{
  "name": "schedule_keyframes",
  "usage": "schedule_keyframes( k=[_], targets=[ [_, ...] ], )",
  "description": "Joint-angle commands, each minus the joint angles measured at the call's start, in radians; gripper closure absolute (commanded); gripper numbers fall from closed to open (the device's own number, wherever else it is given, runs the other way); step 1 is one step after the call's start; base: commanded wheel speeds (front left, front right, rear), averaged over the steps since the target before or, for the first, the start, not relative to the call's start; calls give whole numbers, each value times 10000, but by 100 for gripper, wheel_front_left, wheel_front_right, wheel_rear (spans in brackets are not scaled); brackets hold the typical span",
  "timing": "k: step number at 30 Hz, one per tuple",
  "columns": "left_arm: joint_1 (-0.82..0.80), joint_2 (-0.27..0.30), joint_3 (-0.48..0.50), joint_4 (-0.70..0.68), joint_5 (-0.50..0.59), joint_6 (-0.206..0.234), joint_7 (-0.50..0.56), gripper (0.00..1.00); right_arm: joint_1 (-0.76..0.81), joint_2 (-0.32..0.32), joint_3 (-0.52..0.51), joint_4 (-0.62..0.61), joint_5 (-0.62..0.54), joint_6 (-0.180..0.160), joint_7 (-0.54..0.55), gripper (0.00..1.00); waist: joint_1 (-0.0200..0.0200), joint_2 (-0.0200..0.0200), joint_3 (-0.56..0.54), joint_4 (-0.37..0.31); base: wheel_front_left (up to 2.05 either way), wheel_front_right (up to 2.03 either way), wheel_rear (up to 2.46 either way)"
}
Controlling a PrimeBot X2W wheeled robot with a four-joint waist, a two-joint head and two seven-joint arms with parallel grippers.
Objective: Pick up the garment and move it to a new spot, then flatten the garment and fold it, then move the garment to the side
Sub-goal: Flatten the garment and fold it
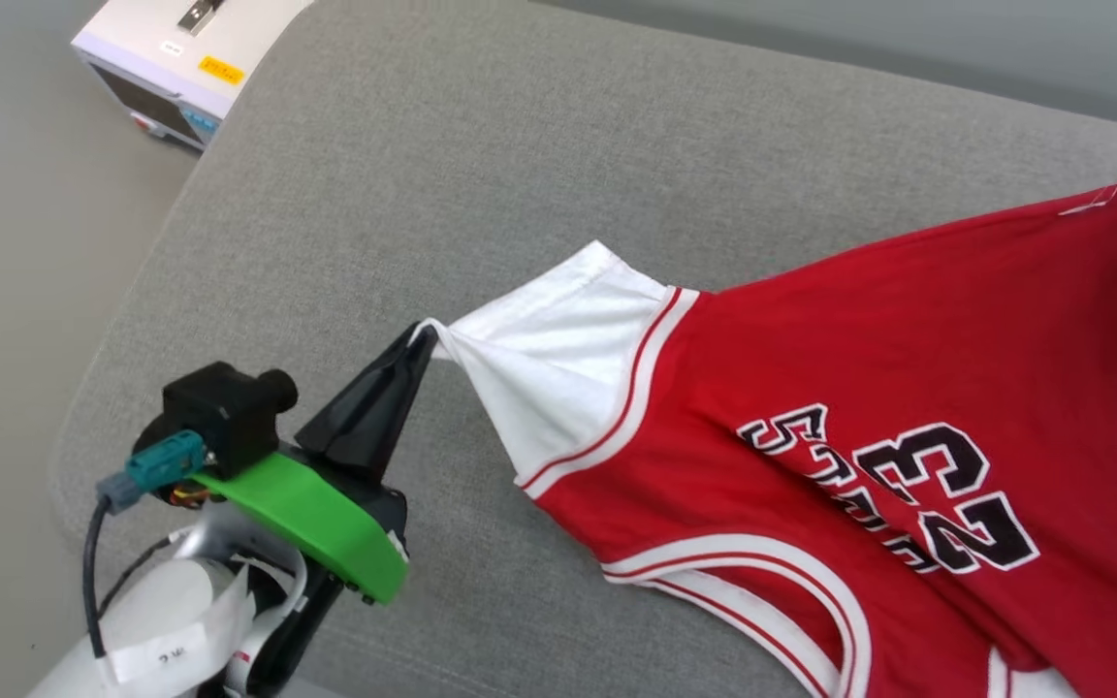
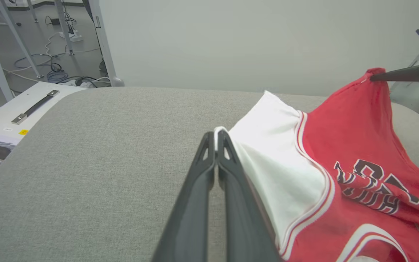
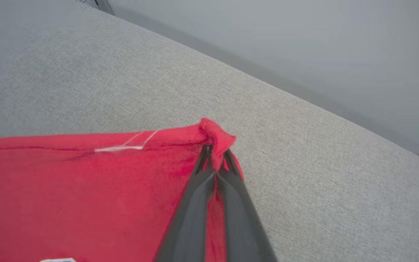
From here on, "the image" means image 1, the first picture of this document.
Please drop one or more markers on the white power supply box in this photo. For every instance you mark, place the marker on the white power supply box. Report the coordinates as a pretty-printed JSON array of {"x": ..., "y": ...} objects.
[{"x": 180, "y": 68}]

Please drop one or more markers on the yellow warning label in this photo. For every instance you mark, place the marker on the yellow warning label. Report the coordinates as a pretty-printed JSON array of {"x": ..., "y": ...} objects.
[{"x": 221, "y": 70}]

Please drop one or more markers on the red and white basketball jersey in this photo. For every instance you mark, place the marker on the red and white basketball jersey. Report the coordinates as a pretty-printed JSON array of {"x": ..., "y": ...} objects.
[{"x": 859, "y": 456}]

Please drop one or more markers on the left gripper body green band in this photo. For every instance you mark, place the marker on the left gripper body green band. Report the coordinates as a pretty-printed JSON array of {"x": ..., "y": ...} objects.
[{"x": 326, "y": 523}]

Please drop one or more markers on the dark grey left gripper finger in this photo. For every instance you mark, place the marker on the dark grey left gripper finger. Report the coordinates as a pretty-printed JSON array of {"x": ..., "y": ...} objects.
[
  {"x": 389, "y": 427},
  {"x": 365, "y": 397}
]

